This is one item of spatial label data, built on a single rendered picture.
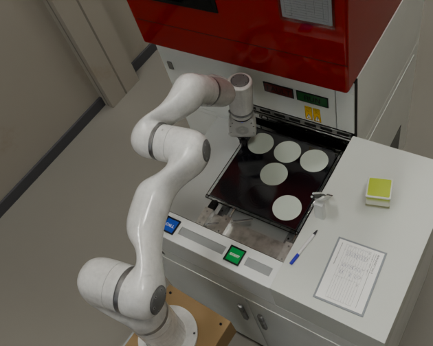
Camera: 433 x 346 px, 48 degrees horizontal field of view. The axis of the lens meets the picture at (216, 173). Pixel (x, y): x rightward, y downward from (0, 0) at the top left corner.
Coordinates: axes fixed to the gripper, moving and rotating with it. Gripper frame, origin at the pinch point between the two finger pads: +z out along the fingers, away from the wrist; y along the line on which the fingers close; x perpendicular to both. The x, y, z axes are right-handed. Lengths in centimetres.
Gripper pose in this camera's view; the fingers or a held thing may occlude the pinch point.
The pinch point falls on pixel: (243, 140)
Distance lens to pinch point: 187.0
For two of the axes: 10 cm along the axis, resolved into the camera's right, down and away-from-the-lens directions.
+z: 0.9, 5.7, 8.2
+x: 0.7, -8.2, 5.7
